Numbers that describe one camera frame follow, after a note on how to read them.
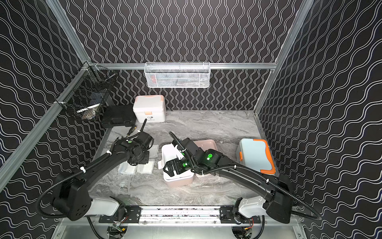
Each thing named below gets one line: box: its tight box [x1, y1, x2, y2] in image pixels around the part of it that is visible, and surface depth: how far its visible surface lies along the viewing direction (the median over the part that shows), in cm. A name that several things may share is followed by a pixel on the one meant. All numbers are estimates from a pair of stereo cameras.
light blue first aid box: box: [236, 138, 280, 178], surface depth 84 cm
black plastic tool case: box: [100, 104, 137, 128], surface depth 109 cm
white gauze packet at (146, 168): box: [136, 160, 156, 175], surface depth 92 cm
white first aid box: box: [132, 94, 167, 123], surface depth 109 cm
